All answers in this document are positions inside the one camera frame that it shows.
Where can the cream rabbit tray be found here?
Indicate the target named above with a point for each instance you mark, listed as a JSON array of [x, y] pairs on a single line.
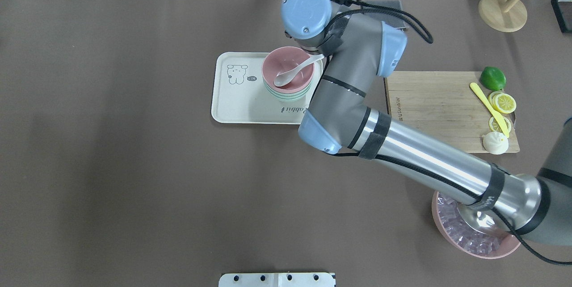
[[240, 95]]

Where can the grey folded cloth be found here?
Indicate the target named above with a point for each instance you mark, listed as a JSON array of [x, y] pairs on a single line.
[[390, 20]]

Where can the wooden cutting board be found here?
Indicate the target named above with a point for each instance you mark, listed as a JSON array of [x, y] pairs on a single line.
[[441, 105]]

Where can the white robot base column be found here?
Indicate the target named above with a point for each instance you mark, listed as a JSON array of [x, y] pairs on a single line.
[[283, 279]]

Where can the large pink ice bowl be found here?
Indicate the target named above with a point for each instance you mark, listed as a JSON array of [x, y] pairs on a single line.
[[452, 227]]

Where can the yellow plastic knife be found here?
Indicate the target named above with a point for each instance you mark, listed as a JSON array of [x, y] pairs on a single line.
[[495, 114]]

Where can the green lime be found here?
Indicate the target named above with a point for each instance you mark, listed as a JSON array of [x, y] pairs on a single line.
[[492, 78]]

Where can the white ceramic spoon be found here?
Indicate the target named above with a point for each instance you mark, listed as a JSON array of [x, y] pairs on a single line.
[[284, 78]]

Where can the wooden mug tree stand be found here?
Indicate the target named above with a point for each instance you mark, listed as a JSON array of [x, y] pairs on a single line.
[[503, 15]]

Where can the lemon slice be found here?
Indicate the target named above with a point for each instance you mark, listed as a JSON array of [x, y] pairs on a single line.
[[502, 102], [494, 126]]

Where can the stacked green bowls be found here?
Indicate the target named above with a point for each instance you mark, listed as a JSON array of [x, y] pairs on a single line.
[[287, 97]]

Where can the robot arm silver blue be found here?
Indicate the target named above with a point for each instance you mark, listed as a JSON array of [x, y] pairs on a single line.
[[537, 208]]

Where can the metal ice scoop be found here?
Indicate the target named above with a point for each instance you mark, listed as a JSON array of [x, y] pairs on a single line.
[[485, 222]]

